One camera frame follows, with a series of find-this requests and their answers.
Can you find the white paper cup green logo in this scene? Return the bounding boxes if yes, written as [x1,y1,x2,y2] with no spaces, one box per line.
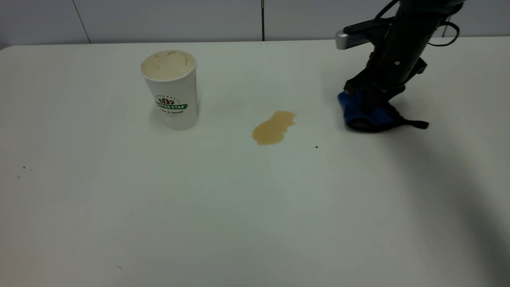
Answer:
[140,49,199,131]

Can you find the brown coffee spill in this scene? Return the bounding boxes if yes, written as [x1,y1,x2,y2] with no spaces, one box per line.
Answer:
[251,110,297,145]

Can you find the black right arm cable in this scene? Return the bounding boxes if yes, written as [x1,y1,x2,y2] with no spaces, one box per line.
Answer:
[427,20,461,47]

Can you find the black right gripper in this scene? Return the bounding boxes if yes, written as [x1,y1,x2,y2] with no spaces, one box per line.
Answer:
[344,34,428,119]

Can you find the blue and black cloth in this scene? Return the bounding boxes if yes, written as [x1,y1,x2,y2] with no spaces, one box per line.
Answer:
[337,90,430,133]

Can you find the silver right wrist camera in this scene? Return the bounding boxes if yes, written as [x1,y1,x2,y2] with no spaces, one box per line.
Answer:
[335,20,393,50]

